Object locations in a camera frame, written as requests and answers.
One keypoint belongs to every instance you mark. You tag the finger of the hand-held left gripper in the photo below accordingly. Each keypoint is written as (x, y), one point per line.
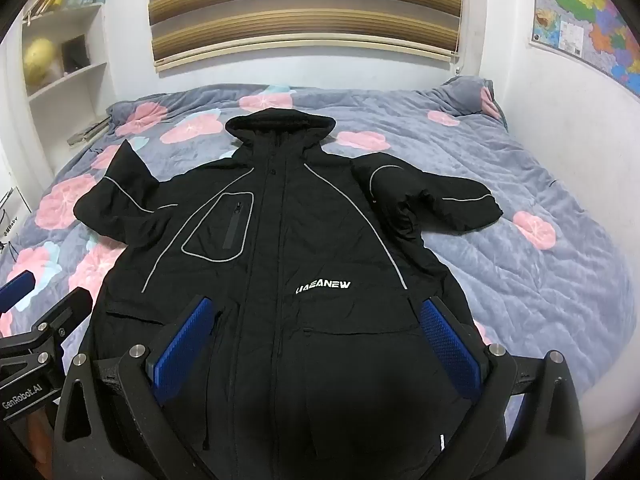
(62, 312)
(16, 286)

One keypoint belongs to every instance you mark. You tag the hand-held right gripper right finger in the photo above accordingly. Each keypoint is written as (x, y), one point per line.
(450, 347)

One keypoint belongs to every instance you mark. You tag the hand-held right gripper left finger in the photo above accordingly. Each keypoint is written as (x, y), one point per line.
(176, 350)

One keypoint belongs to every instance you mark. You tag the black hooded jacket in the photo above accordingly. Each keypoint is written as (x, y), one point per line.
(300, 240)

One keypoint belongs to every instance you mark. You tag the grey floral blanket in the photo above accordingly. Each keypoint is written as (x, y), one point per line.
(530, 270)

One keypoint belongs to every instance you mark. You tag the yellow ball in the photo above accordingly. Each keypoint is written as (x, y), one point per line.
(40, 60)

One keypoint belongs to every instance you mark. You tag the white bookshelf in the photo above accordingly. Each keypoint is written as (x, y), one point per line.
(65, 55)

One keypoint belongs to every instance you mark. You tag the striped window blind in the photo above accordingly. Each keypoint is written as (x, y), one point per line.
(300, 10)

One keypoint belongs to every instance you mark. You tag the colourful wall map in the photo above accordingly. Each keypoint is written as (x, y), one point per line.
(585, 15)

